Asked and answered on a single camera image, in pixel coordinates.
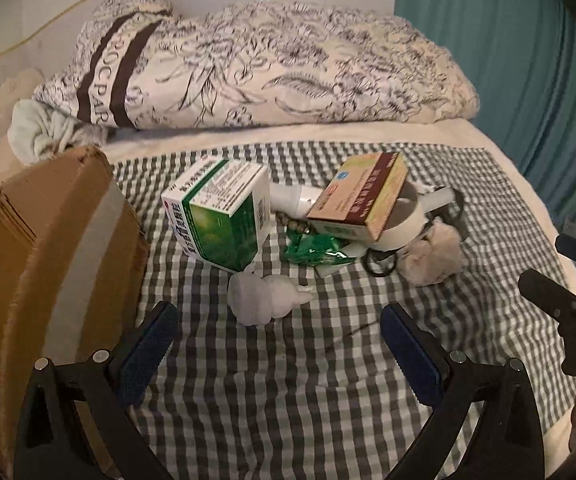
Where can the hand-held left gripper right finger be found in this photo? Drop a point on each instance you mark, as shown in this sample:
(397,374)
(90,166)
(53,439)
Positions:
(412,355)

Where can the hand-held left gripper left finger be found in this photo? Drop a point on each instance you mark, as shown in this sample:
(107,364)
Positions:
(150,345)

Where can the white tape roll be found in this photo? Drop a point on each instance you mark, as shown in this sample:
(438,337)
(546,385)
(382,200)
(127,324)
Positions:
(402,235)

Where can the green snack packet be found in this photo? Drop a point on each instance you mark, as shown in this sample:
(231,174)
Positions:
(313,250)

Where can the brown cardboard box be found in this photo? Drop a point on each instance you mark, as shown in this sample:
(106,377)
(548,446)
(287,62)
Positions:
(43,240)

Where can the brown cream medicine box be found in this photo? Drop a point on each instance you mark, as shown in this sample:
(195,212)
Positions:
(357,195)

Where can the crumpled beige tissue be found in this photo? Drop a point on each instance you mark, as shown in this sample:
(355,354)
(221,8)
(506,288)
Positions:
(430,257)

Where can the white gourd-shaped figure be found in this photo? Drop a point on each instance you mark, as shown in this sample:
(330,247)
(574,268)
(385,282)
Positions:
(263,300)

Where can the black scissors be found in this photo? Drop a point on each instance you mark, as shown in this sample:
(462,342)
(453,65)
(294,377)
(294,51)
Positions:
(460,210)

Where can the grey checked sheet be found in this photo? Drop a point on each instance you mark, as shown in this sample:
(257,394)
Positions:
(278,385)

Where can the white plastic stick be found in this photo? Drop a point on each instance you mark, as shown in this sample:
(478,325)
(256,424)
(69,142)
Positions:
(440,197)

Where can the green white medicine box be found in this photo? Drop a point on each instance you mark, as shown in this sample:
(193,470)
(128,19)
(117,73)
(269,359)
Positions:
(218,210)

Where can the white plastic bottle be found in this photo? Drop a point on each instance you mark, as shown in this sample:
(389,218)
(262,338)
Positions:
(293,200)

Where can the teal curtain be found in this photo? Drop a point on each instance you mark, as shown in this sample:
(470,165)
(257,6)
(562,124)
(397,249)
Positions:
(492,35)

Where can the mint green cloth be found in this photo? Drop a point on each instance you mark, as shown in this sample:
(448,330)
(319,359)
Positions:
(38,130)

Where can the floral print duvet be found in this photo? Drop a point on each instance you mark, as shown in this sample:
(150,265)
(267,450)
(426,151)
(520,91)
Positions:
(293,60)

